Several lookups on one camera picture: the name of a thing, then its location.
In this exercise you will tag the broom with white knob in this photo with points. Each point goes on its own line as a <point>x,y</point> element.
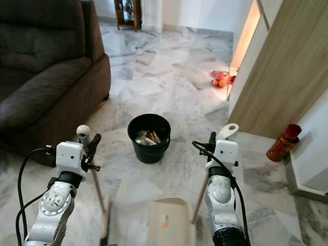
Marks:
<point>83,132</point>

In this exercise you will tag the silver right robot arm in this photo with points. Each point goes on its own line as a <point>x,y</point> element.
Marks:
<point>220,192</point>

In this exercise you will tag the crumpled paper trash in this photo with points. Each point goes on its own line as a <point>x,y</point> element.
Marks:
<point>147,138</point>

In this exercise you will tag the small orange ball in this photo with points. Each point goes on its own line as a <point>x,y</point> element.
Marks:
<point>221,83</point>

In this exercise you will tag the black plastic bucket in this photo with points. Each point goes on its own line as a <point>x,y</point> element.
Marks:
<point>148,152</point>

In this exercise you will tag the red pink toy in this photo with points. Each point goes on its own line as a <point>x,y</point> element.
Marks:
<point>217,75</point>

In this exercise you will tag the red spray can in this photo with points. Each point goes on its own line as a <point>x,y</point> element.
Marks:
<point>283,144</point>

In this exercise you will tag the dark brown fabric sofa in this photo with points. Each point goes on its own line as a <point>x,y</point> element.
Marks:
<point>41,72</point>

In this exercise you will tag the light wood cabinet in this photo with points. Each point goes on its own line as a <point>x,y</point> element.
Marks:
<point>282,72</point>

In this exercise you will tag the brown wooden display shelf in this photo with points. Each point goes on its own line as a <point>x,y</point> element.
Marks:
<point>136,14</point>

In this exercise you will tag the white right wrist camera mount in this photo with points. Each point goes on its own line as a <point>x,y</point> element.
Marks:
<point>227,152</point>

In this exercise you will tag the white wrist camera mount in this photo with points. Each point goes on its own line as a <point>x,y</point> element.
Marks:
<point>69,156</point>
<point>227,152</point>

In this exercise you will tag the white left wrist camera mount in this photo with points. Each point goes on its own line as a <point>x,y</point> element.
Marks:
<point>69,156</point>

